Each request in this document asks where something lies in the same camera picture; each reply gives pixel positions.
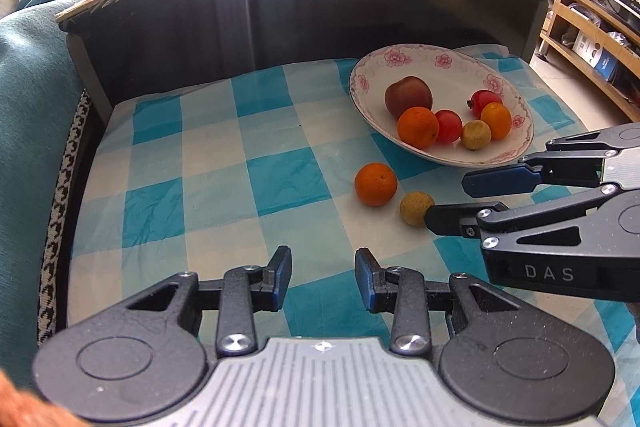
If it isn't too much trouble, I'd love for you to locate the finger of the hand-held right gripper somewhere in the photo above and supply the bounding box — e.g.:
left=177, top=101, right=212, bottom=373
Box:
left=423, top=187, right=628, bottom=252
left=462, top=128, right=617, bottom=199

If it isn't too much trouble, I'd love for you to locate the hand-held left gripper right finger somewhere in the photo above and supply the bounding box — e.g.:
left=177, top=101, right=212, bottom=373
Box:
left=354, top=248, right=523, bottom=355

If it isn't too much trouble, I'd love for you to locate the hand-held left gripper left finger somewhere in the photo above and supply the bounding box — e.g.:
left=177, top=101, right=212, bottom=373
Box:
left=125, top=245, right=293, bottom=355

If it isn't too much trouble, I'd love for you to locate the small yellowish fruit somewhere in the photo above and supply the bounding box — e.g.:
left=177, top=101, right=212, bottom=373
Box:
left=399, top=191, right=435, bottom=227
left=460, top=120, right=493, bottom=152

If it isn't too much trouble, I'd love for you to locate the small orange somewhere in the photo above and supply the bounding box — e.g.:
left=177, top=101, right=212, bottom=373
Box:
left=480, top=102, right=513, bottom=140

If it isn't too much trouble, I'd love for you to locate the large orange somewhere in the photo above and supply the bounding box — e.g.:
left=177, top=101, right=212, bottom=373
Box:
left=354, top=162, right=399, bottom=208
left=397, top=106, right=440, bottom=150

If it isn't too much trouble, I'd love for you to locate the red tomato with stem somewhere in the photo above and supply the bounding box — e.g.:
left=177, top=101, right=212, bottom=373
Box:
left=467, top=90, right=504, bottom=118

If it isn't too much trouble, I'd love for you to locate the dark red apple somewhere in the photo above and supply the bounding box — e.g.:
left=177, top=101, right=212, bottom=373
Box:
left=384, top=76, right=434, bottom=118

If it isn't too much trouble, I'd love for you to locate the white floral plate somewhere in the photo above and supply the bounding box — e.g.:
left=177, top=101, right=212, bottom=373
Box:
left=348, top=46, right=535, bottom=168

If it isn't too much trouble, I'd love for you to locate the blue checked tablecloth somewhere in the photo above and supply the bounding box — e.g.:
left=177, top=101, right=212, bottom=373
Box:
left=67, top=41, right=640, bottom=427

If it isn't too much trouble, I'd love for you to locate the blue box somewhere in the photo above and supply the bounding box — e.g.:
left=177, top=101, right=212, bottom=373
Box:
left=594, top=47, right=622, bottom=82

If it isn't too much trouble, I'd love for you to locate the wooden media cabinet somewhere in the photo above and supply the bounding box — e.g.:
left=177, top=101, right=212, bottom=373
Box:
left=454, top=0, right=640, bottom=124

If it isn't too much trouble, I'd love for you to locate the dark wooden table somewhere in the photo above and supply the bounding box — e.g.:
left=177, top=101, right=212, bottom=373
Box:
left=54, top=0, right=562, bottom=124

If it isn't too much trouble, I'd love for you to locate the orange fuzzy sleeve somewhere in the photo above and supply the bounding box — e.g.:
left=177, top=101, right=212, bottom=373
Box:
left=0, top=369, right=83, bottom=427

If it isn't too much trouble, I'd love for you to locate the sofa with teal blanket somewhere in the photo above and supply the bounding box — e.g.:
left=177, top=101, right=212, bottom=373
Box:
left=0, top=0, right=98, bottom=390

